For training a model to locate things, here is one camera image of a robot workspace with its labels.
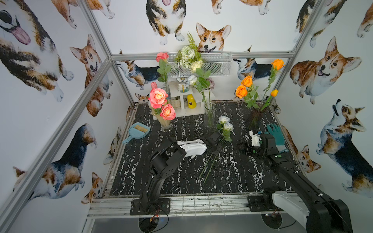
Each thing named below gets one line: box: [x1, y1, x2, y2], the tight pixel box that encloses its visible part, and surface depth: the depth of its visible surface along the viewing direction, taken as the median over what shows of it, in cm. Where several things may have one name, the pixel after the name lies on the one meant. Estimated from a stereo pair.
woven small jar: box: [170, 96, 182, 110], surface depth 116 cm
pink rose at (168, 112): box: [159, 103, 177, 121], surface depth 69 cm
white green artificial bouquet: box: [174, 31, 203, 69], surface depth 82 cm
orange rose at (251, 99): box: [240, 75, 259, 109], surface depth 87 cm
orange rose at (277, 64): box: [260, 59, 286, 109], surface depth 87 cm
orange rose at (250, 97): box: [235, 85, 259, 109], surface depth 85 cm
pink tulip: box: [150, 81, 158, 90], surface depth 89 cm
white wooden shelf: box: [148, 80, 205, 120], surface depth 100 cm
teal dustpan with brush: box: [122, 121, 151, 145], surface depth 105 cm
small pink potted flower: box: [207, 77, 216, 90], surface depth 100 cm
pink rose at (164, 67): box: [155, 52, 172, 94], surface depth 86 cm
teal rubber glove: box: [264, 122, 286, 146], surface depth 105 cm
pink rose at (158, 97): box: [147, 87, 169, 115], surface depth 62 cm
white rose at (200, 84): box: [187, 74, 211, 117], surface depth 89 cm
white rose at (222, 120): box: [216, 115, 231, 131], surface depth 106 cm
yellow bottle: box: [186, 94, 197, 109], surface depth 112 cm
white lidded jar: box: [176, 76, 190, 94], surface depth 94 cm
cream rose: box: [189, 59, 211, 117], surface depth 86 cm
